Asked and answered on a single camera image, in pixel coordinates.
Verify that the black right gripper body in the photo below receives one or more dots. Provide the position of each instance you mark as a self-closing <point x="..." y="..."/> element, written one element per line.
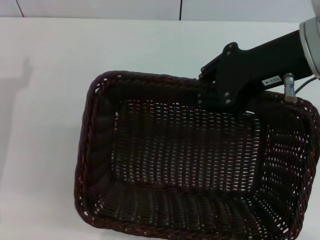
<point x="260" y="62"/>

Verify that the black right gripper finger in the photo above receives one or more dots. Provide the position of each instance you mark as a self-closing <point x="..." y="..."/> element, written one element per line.
<point x="211" y="68"/>
<point x="210" y="100"/>

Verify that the dark brown woven basket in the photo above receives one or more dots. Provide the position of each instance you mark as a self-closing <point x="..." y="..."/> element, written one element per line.
<point x="175" y="150"/>

